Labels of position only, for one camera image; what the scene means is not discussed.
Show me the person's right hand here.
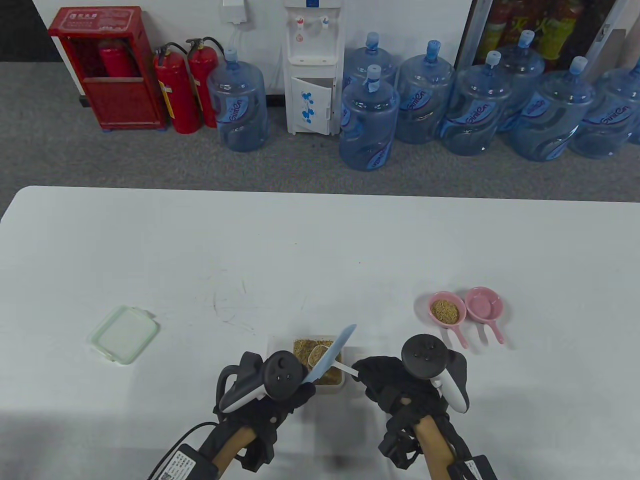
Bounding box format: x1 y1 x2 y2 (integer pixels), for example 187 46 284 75
352 355 469 468

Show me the white water dispenser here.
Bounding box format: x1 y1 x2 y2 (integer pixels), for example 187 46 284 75
282 0 346 137

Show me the black white right hand controller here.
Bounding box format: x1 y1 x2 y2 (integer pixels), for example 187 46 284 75
401 334 470 415

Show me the white sesame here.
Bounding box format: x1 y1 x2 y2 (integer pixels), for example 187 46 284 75
292 339 344 386

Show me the red fire extinguisher cabinet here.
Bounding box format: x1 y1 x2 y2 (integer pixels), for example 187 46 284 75
48 6 167 132

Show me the row of blue water jugs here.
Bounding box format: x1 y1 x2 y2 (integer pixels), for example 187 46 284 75
206 30 640 172

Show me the white coffee spoon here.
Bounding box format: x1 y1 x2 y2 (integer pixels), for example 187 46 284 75
307 342 360 377

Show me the person's left forearm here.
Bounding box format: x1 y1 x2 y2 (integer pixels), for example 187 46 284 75
215 425 258 473

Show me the clear green-rimmed container lid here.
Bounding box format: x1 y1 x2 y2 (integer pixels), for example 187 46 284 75
90 305 161 366

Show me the small white sesame portion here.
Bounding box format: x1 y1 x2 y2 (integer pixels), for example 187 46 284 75
431 298 461 326

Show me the red yellow framed poster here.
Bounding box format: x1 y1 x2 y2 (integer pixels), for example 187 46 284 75
457 0 631 71

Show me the white wall box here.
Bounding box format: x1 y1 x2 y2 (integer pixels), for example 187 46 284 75
222 0 248 24

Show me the light blue knife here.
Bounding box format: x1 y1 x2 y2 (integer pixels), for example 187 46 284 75
301 324 358 386

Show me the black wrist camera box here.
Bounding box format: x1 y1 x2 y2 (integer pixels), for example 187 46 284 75
447 453 501 480
147 442 221 480

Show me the pink dish with handle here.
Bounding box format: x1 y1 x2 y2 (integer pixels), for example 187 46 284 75
465 286 506 345
428 292 471 350

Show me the red fire extinguisher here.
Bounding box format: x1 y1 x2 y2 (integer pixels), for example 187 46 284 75
186 37 224 129
152 42 202 135
97 40 136 78

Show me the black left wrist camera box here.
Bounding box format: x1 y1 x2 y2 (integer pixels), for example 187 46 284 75
147 442 221 480

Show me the person's left hand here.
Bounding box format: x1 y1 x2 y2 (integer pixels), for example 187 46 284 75
214 351 317 472

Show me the clear plastic container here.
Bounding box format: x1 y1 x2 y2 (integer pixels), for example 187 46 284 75
290 336 347 393

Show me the person's right forearm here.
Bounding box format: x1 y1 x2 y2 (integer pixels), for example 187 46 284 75
412 417 458 480

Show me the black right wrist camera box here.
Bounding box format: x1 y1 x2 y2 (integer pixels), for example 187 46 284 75
447 453 501 480

